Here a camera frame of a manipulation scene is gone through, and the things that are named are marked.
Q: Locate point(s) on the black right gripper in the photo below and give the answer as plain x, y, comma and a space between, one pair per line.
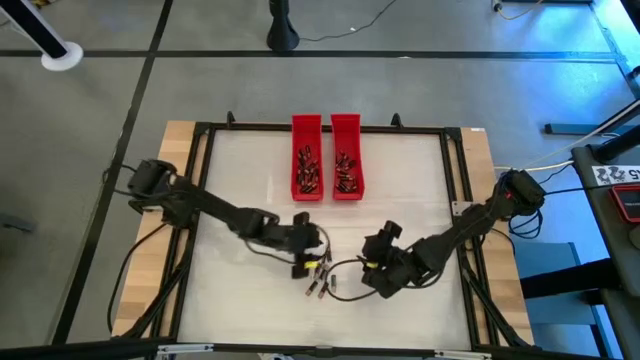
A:
392, 257

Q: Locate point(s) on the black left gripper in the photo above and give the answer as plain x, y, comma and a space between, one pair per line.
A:
295, 237

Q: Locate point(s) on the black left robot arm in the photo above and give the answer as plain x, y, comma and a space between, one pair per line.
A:
220, 212

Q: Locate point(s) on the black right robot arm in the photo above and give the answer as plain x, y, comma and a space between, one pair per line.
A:
470, 222

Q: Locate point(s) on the silver mounting plate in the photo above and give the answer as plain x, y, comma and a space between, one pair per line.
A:
462, 208

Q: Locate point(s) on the red plastic bin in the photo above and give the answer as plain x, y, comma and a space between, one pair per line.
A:
307, 132
347, 132

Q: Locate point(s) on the black desk crossbar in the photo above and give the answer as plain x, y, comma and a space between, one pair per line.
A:
570, 282

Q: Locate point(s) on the black floor stand pole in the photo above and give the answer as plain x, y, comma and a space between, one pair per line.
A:
282, 27

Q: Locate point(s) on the dark grey side desk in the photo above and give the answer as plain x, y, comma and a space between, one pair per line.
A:
615, 260

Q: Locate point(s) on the white printed label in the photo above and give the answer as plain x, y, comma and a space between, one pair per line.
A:
617, 175

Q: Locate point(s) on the black floor stand foot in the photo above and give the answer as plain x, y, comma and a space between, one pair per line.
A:
590, 127

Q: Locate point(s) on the red black device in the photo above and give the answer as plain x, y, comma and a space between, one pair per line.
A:
629, 202

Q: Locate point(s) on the black pole white base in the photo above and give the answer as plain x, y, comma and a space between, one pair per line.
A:
50, 40

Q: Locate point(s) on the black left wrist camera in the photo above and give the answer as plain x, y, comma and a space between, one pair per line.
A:
301, 218

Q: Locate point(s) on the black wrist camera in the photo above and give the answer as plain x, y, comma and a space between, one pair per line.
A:
301, 218
391, 230

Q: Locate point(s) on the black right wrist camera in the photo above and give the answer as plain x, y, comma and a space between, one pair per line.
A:
391, 230

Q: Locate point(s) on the table-level camera mount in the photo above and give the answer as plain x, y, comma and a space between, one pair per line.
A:
324, 351

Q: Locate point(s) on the silver frame bracket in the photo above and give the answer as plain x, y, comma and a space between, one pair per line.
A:
462, 355
185, 348

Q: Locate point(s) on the black table frame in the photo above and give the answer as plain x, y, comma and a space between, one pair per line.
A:
250, 128

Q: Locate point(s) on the black frame clamp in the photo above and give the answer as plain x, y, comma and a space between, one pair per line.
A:
396, 120
230, 118

